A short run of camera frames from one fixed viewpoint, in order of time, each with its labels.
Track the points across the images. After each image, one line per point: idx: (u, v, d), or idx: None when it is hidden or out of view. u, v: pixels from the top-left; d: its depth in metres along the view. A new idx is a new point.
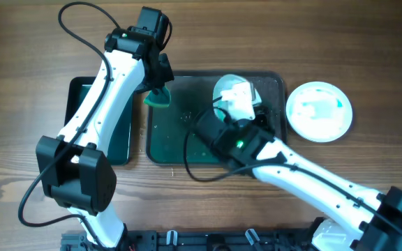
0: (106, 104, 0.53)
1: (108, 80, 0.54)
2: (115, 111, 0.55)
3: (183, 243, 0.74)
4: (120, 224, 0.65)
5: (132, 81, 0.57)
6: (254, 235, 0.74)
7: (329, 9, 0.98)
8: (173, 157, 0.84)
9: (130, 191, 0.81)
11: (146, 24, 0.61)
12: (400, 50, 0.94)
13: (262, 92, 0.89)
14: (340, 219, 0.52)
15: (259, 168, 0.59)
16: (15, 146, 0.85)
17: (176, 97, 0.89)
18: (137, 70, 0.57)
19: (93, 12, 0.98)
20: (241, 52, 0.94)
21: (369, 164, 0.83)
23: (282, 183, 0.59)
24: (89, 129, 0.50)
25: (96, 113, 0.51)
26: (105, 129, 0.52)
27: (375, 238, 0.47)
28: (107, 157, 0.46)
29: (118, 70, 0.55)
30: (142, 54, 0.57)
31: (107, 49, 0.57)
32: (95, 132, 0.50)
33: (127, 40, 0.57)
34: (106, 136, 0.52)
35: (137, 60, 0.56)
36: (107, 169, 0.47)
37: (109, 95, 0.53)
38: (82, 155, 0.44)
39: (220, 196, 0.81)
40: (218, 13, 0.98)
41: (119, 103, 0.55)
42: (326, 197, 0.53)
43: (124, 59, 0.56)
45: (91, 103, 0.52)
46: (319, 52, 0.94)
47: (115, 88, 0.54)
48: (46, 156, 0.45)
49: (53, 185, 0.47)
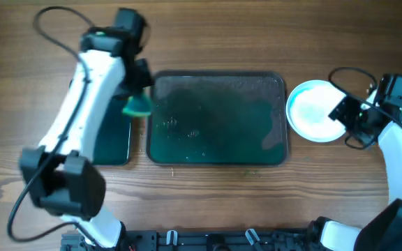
0: (86, 107, 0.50)
1: (86, 81, 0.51)
2: (97, 113, 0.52)
3: (183, 243, 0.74)
4: (117, 224, 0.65)
5: (111, 81, 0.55)
6: (255, 235, 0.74)
7: (329, 9, 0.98)
8: (173, 157, 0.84)
9: (130, 191, 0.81)
11: (124, 23, 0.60)
12: (400, 50, 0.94)
13: (262, 93, 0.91)
14: None
15: (395, 126, 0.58)
16: (15, 146, 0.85)
17: (176, 98, 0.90)
18: (116, 68, 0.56)
19: (93, 12, 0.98)
20: (241, 52, 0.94)
21: (368, 164, 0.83)
23: (391, 143, 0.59)
24: (71, 137, 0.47)
25: (77, 119, 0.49)
26: (88, 133, 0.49)
27: None
28: (91, 164, 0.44)
29: (96, 72, 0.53)
30: (120, 52, 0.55)
31: (82, 50, 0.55)
32: (78, 139, 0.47)
33: (103, 38, 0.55)
34: (90, 140, 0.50)
35: (115, 58, 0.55)
36: (93, 175, 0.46)
37: (90, 97, 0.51)
38: (65, 164, 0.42)
39: (220, 196, 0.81)
40: (218, 13, 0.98)
41: (100, 106, 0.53)
42: None
43: (102, 60, 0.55)
45: (70, 108, 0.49)
46: (319, 52, 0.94)
47: (95, 89, 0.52)
48: (28, 168, 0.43)
49: (40, 197, 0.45)
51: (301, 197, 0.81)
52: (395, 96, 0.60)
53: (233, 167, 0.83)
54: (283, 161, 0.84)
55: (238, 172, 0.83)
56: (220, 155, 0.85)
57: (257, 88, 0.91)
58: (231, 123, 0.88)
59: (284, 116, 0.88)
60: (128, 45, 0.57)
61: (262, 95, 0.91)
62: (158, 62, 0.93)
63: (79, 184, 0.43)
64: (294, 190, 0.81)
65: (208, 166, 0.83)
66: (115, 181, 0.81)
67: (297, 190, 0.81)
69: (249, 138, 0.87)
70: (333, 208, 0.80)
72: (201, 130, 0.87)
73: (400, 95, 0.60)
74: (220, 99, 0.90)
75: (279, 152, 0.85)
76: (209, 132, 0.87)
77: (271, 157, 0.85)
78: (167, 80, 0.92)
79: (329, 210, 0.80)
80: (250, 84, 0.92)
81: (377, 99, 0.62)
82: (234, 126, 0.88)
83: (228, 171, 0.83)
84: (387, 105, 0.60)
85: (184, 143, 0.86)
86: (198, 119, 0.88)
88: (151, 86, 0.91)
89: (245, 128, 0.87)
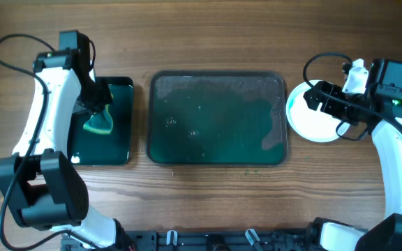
0: (51, 113, 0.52)
1: (46, 93, 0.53)
2: (63, 121, 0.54)
3: (183, 243, 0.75)
4: (111, 222, 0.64)
5: (70, 90, 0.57)
6: (255, 235, 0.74)
7: (329, 8, 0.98)
8: (173, 157, 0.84)
9: (130, 191, 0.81)
11: (68, 41, 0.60)
12: (400, 50, 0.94)
13: (262, 93, 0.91)
14: (396, 194, 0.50)
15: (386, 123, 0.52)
16: (15, 146, 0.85)
17: (176, 98, 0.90)
18: (72, 79, 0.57)
19: (93, 12, 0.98)
20: (241, 52, 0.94)
21: (368, 164, 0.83)
23: (381, 145, 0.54)
24: (42, 139, 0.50)
25: (43, 126, 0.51)
26: (58, 136, 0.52)
27: None
28: (67, 157, 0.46)
29: (54, 83, 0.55)
30: (71, 64, 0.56)
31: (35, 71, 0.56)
32: (49, 139, 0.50)
33: (51, 60, 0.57)
34: (61, 143, 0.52)
35: (68, 70, 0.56)
36: (72, 173, 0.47)
37: (52, 106, 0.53)
38: (41, 160, 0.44)
39: (220, 196, 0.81)
40: (219, 13, 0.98)
41: (64, 114, 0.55)
42: None
43: (56, 73, 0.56)
45: (34, 118, 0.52)
46: (319, 52, 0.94)
47: (55, 98, 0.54)
48: (7, 176, 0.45)
49: (23, 210, 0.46)
51: (302, 197, 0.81)
52: (386, 84, 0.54)
53: (233, 167, 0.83)
54: (283, 160, 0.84)
55: (238, 172, 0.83)
56: (220, 155, 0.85)
57: (257, 88, 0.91)
58: (230, 123, 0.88)
59: (284, 116, 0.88)
60: (77, 60, 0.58)
61: (262, 95, 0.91)
62: (158, 61, 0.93)
63: (59, 178, 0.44)
64: (294, 190, 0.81)
65: (208, 166, 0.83)
66: (114, 181, 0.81)
67: (297, 190, 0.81)
69: (249, 138, 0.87)
70: (333, 208, 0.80)
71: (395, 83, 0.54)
72: (200, 130, 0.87)
73: (393, 82, 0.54)
74: (220, 99, 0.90)
75: (279, 151, 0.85)
76: (209, 132, 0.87)
77: (271, 157, 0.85)
78: (166, 80, 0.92)
79: (329, 210, 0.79)
80: (249, 84, 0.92)
81: (368, 88, 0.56)
82: (233, 126, 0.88)
83: (228, 170, 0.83)
84: (379, 95, 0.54)
85: (184, 143, 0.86)
86: (198, 118, 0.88)
88: (151, 86, 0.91)
89: (245, 128, 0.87)
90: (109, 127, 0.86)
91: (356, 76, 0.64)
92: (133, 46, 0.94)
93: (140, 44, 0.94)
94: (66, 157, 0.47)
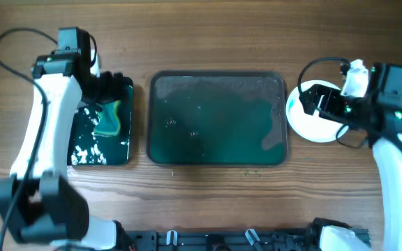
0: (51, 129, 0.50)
1: (45, 102, 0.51)
2: (63, 129, 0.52)
3: (183, 243, 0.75)
4: (111, 224, 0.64)
5: (71, 97, 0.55)
6: (255, 235, 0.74)
7: (329, 9, 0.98)
8: (173, 157, 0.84)
9: (130, 191, 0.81)
11: (69, 42, 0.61)
12: (400, 51, 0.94)
13: (262, 93, 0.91)
14: (394, 214, 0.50)
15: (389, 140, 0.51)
16: (15, 146, 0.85)
17: (176, 98, 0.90)
18: (72, 87, 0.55)
19: (93, 12, 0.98)
20: (241, 52, 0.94)
21: (368, 164, 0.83)
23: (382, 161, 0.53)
24: (41, 157, 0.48)
25: (44, 139, 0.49)
26: (58, 151, 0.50)
27: None
28: (66, 180, 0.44)
29: (54, 92, 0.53)
30: (72, 70, 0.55)
31: (35, 77, 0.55)
32: (49, 157, 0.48)
33: (54, 64, 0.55)
34: (62, 158, 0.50)
35: (70, 77, 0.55)
36: (72, 194, 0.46)
37: (52, 115, 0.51)
38: (40, 185, 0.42)
39: (220, 196, 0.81)
40: (218, 13, 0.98)
41: (65, 123, 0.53)
42: None
43: (57, 81, 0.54)
45: (34, 132, 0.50)
46: (319, 52, 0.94)
47: (55, 108, 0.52)
48: (2, 198, 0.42)
49: (22, 231, 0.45)
51: (302, 197, 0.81)
52: (389, 92, 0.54)
53: (233, 167, 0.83)
54: (283, 161, 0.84)
55: (238, 172, 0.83)
56: (220, 155, 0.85)
57: (258, 88, 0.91)
58: (230, 123, 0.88)
59: (284, 116, 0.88)
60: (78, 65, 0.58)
61: (262, 95, 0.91)
62: (158, 61, 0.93)
63: (59, 203, 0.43)
64: (294, 190, 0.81)
65: (208, 166, 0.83)
66: (115, 181, 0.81)
67: (297, 190, 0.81)
69: (249, 138, 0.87)
70: (333, 208, 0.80)
71: (397, 90, 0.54)
72: (200, 130, 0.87)
73: (392, 89, 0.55)
74: (220, 99, 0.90)
75: (279, 151, 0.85)
76: (209, 132, 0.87)
77: (271, 157, 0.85)
78: (167, 80, 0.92)
79: (329, 210, 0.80)
80: (249, 84, 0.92)
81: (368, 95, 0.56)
82: (233, 126, 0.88)
83: (228, 171, 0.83)
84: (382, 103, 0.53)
85: (183, 144, 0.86)
86: (198, 119, 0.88)
88: (151, 86, 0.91)
89: (245, 127, 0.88)
90: (115, 128, 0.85)
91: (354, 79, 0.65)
92: (133, 46, 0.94)
93: (140, 44, 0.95)
94: (66, 178, 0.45)
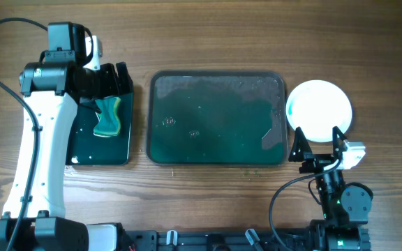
0: (43, 160, 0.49)
1: (36, 130, 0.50)
2: (59, 155, 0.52)
3: (183, 243, 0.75)
4: (109, 229, 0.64)
5: (65, 117, 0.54)
6: (254, 235, 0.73)
7: (329, 9, 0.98)
8: (173, 157, 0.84)
9: (130, 191, 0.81)
11: (61, 42, 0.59)
12: (400, 51, 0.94)
13: (262, 93, 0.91)
14: None
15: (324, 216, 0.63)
16: (15, 146, 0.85)
17: (176, 98, 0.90)
18: (67, 105, 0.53)
19: (93, 12, 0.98)
20: (241, 52, 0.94)
21: (369, 164, 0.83)
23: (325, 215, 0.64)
24: (34, 196, 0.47)
25: (37, 174, 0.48)
26: (53, 184, 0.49)
27: None
28: (63, 219, 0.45)
29: (45, 116, 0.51)
30: (65, 88, 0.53)
31: (25, 94, 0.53)
32: (41, 196, 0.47)
33: (42, 74, 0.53)
34: (57, 190, 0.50)
35: (63, 96, 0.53)
36: (69, 229, 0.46)
37: (45, 145, 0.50)
38: (35, 229, 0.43)
39: (220, 196, 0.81)
40: (219, 13, 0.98)
41: (60, 145, 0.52)
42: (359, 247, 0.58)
43: (47, 100, 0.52)
45: (26, 166, 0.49)
46: (319, 52, 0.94)
47: (48, 135, 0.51)
48: None
49: None
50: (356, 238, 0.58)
51: (302, 197, 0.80)
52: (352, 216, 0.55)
53: (233, 167, 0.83)
54: (283, 161, 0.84)
55: (239, 172, 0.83)
56: (220, 155, 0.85)
57: (257, 88, 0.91)
58: (230, 123, 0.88)
59: (284, 116, 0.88)
60: (72, 74, 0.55)
61: (262, 95, 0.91)
62: (157, 61, 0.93)
63: (56, 244, 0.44)
64: (294, 190, 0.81)
65: (208, 166, 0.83)
66: (115, 181, 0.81)
67: (297, 190, 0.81)
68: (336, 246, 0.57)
69: (249, 138, 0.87)
70: None
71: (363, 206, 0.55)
72: (200, 130, 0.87)
73: (352, 209, 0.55)
74: (220, 98, 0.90)
75: (279, 152, 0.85)
76: (209, 132, 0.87)
77: (271, 157, 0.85)
78: (167, 80, 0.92)
79: None
80: (249, 84, 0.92)
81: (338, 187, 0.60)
82: (233, 126, 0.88)
83: (228, 171, 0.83)
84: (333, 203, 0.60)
85: (183, 143, 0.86)
86: (198, 118, 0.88)
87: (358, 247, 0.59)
88: (151, 86, 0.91)
89: (245, 128, 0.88)
90: (115, 128, 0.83)
91: (343, 163, 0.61)
92: (133, 46, 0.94)
93: (140, 44, 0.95)
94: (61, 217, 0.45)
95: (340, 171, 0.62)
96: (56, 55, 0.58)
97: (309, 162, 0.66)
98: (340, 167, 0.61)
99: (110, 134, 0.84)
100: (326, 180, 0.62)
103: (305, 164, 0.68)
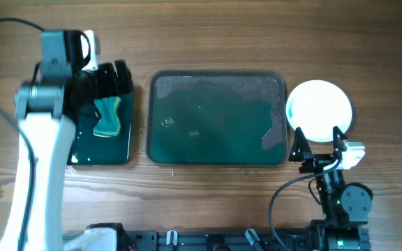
0: (40, 197, 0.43)
1: (32, 162, 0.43)
2: (56, 182, 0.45)
3: (183, 243, 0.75)
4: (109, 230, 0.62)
5: (54, 148, 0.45)
6: (254, 235, 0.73)
7: (329, 9, 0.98)
8: (173, 157, 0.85)
9: (130, 191, 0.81)
11: None
12: (400, 50, 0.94)
13: (262, 93, 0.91)
14: None
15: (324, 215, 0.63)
16: (15, 146, 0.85)
17: (176, 98, 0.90)
18: (59, 134, 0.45)
19: (93, 12, 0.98)
20: (241, 52, 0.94)
21: (369, 164, 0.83)
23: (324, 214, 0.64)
24: (31, 238, 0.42)
25: (33, 213, 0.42)
26: (51, 226, 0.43)
27: None
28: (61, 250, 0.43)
29: (42, 146, 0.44)
30: (65, 112, 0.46)
31: (19, 116, 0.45)
32: (38, 240, 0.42)
33: (38, 95, 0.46)
34: (57, 232, 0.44)
35: (58, 120, 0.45)
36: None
37: (41, 181, 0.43)
38: None
39: (220, 196, 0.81)
40: (218, 12, 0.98)
41: (57, 180, 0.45)
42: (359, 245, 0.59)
43: (42, 127, 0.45)
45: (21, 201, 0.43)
46: (319, 52, 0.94)
47: (45, 169, 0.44)
48: None
49: None
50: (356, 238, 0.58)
51: (302, 198, 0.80)
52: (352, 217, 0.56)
53: (233, 167, 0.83)
54: (283, 161, 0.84)
55: (238, 172, 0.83)
56: (220, 155, 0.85)
57: (257, 88, 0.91)
58: (230, 123, 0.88)
59: (284, 116, 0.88)
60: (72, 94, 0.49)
61: (262, 95, 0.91)
62: (157, 61, 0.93)
63: None
64: (294, 191, 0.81)
65: (208, 166, 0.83)
66: (115, 182, 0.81)
67: (297, 190, 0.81)
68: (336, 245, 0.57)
69: (249, 138, 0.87)
70: None
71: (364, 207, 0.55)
72: (200, 130, 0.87)
73: (352, 209, 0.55)
74: (220, 98, 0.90)
75: (279, 152, 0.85)
76: (209, 132, 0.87)
77: (271, 157, 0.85)
78: (167, 80, 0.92)
79: None
80: (249, 84, 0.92)
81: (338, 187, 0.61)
82: (233, 126, 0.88)
83: (228, 170, 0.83)
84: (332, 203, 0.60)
85: (183, 143, 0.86)
86: (198, 118, 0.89)
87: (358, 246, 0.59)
88: (151, 86, 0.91)
89: (245, 128, 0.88)
90: (115, 129, 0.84)
91: (342, 162, 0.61)
92: (133, 46, 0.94)
93: (140, 44, 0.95)
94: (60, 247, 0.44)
95: (340, 171, 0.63)
96: (51, 70, 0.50)
97: (309, 162, 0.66)
98: (340, 166, 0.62)
99: (110, 134, 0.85)
100: (326, 180, 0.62)
103: (304, 164, 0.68)
